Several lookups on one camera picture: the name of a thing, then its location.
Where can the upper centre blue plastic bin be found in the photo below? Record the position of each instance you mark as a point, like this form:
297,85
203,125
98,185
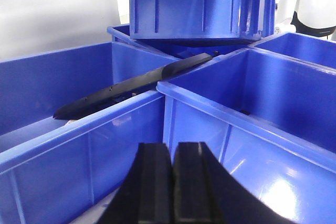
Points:
216,22

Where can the lower centre blue plastic bin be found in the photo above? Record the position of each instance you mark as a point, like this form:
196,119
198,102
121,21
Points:
55,177

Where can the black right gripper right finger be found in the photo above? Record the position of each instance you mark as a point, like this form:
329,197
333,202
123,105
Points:
205,192

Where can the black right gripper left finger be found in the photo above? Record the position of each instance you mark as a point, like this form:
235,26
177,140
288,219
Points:
146,194

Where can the white black humanoid robot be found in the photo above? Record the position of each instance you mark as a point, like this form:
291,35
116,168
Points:
309,17

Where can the lower right blue plastic bin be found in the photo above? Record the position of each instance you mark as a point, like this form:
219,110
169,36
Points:
270,121

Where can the blue plastic bin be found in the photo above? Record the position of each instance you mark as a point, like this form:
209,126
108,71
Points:
216,22
270,121
33,88
55,177

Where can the lower left blue plastic bin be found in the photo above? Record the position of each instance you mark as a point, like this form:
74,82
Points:
33,88

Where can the black flat tapered bar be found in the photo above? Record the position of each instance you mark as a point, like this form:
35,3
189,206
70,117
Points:
121,91

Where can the rear centre lower blue bin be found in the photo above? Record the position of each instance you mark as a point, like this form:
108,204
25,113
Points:
121,34

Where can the rear right lower blue bin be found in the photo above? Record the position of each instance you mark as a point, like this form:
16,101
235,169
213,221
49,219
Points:
303,47

